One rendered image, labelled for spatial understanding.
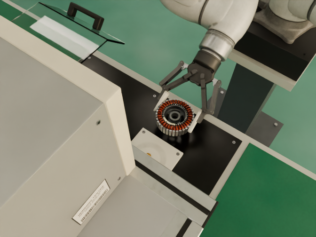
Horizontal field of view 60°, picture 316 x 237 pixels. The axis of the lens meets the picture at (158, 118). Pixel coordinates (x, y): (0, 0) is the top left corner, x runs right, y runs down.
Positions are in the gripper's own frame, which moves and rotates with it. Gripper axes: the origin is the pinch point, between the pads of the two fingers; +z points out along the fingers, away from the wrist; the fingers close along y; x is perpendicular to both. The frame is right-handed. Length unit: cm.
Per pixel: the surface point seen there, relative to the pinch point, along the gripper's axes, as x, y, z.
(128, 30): -118, 101, -38
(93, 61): -9.3, 39.8, -1.9
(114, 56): -104, 91, -13
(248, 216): -2.8, -31.2, 13.5
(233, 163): -8.8, -21.0, 3.4
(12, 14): -12, 88, -2
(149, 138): -1.2, 3.8, 9.8
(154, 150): 0.0, 0.3, 11.9
